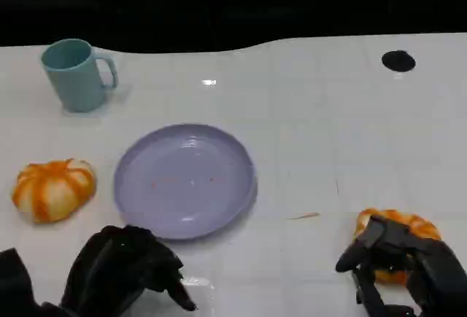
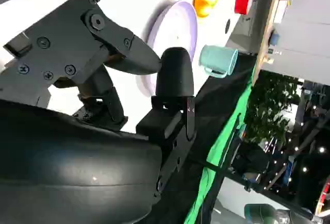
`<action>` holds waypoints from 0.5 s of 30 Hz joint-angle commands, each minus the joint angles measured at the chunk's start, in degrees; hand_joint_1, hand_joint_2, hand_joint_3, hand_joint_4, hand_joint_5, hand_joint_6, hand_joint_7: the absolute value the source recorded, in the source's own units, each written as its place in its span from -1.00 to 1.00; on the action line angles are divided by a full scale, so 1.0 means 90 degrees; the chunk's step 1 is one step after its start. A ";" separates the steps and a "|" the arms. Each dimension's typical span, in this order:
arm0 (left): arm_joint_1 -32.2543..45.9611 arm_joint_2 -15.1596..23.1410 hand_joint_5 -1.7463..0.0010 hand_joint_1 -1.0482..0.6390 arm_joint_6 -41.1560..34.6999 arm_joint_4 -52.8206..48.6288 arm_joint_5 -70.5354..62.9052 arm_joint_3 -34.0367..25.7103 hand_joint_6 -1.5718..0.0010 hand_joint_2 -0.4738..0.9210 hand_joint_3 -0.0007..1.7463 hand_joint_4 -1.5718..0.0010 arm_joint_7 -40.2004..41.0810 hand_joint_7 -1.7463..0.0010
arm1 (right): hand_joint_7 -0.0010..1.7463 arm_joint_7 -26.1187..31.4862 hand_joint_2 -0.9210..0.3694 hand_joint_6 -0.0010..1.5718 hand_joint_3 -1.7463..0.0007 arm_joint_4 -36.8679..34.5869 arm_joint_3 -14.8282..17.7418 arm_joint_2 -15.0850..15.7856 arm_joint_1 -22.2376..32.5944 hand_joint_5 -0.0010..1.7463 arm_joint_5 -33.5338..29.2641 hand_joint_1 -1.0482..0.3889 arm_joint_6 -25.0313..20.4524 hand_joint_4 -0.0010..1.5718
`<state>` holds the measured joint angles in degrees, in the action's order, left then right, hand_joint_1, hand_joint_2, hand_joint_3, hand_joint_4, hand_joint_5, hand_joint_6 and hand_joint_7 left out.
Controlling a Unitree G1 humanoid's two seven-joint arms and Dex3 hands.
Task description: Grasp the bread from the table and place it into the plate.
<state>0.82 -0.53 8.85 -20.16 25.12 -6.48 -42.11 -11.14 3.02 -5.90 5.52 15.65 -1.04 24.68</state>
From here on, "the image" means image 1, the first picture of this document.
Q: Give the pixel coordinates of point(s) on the black round table grommet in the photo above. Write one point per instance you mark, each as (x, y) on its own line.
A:
(398, 61)

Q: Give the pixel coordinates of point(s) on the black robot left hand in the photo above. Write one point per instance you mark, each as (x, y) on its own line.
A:
(109, 266)

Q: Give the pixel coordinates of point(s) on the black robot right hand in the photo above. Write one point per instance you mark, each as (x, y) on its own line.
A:
(430, 269)

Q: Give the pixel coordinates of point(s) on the pale green mug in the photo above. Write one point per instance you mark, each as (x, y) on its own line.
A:
(74, 83)

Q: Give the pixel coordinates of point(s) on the lilac plate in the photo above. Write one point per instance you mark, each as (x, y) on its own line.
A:
(182, 182)

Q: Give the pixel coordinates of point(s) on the orange and white bread roll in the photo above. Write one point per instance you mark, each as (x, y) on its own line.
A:
(51, 193)
(419, 224)

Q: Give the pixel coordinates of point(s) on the thin wooden stick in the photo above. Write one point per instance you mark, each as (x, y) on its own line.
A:
(304, 215)

